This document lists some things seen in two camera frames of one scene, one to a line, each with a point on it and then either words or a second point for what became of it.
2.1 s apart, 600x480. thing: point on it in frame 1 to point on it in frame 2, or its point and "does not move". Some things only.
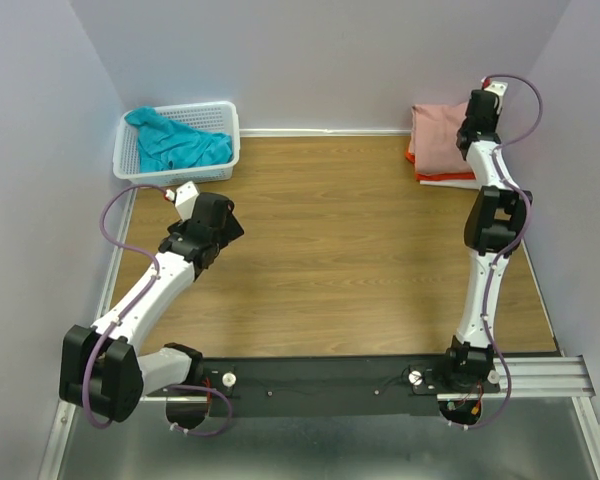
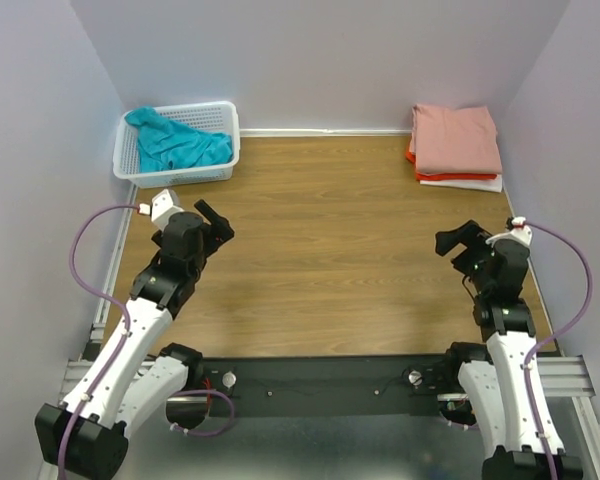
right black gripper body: (492, 118) to (480, 279)
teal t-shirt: (164, 146) does not move
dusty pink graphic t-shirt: (435, 129) does not move
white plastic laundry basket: (220, 118) does not move
